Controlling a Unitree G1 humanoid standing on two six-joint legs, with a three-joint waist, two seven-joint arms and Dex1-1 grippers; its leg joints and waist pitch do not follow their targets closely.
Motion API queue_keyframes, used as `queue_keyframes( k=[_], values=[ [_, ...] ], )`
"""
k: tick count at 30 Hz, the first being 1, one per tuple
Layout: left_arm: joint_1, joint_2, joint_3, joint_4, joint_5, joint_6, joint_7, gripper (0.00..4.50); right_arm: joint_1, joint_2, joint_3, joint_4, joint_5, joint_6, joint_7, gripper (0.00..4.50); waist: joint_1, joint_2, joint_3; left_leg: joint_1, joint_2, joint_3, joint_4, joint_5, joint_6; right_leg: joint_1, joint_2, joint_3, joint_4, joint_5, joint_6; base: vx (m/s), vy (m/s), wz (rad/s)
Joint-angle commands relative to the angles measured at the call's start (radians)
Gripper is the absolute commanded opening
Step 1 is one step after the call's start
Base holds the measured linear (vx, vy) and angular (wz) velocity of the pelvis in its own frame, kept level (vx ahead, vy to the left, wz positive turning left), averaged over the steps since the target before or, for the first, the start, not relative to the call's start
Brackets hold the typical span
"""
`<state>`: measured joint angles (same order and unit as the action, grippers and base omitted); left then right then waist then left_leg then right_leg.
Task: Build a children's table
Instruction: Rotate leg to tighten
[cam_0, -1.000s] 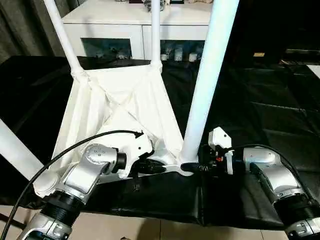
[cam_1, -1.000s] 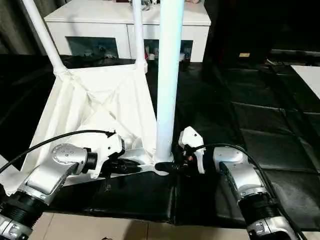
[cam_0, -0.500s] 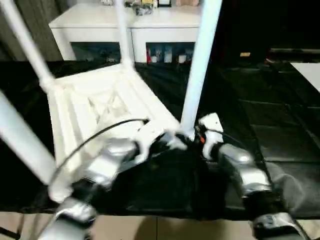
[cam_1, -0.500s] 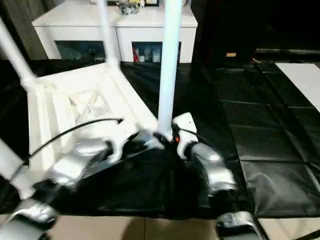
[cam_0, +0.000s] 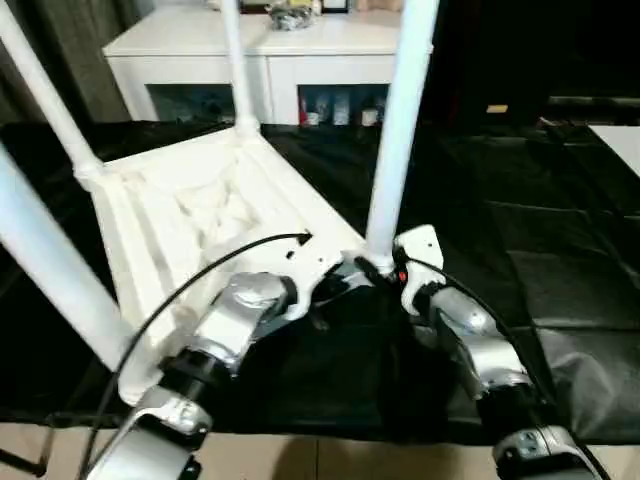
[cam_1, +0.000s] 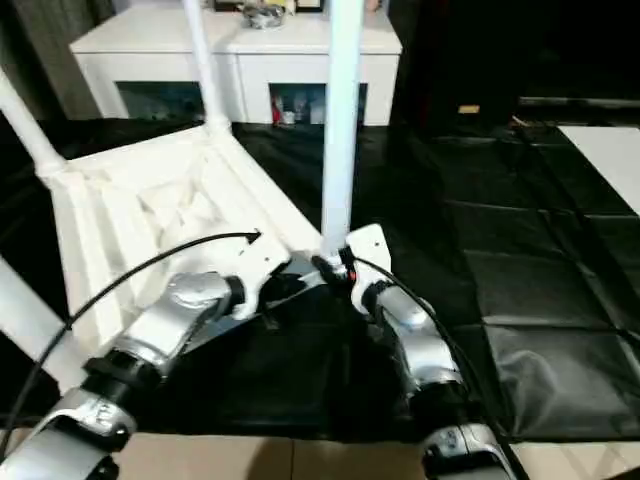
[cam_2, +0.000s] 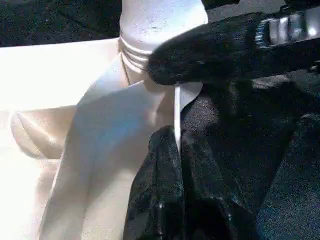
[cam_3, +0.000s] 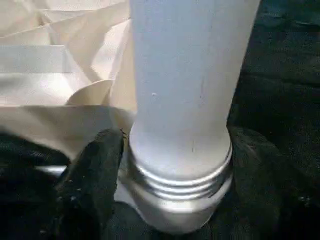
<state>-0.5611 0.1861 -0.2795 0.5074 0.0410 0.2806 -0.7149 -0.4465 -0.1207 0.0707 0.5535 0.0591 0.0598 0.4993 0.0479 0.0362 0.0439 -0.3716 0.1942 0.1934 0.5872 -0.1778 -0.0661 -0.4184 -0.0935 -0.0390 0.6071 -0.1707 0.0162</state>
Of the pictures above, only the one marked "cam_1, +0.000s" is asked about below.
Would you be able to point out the white plastic table top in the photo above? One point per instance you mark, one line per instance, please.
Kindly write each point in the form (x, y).
(150, 165)

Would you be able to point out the white mug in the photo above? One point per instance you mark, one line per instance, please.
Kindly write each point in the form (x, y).
(287, 115)

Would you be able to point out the black mat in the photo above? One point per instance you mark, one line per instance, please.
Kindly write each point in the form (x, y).
(525, 250)

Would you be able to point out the small yellow tag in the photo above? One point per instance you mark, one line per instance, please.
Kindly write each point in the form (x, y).
(468, 108)

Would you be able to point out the black tangled bundle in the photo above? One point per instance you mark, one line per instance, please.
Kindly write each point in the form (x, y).
(262, 20)

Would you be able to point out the row of picture frames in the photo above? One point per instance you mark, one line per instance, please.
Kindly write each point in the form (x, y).
(310, 5)

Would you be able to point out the brown teddy bear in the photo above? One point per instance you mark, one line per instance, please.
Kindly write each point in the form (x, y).
(373, 4)

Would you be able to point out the white low cabinet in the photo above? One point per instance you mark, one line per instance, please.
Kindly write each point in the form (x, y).
(140, 55)

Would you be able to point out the white long board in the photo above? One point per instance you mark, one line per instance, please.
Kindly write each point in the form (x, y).
(605, 160)

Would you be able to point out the grey curtain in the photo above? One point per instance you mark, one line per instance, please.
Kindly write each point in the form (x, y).
(40, 50)

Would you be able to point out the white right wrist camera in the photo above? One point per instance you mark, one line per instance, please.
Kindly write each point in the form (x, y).
(370, 240)

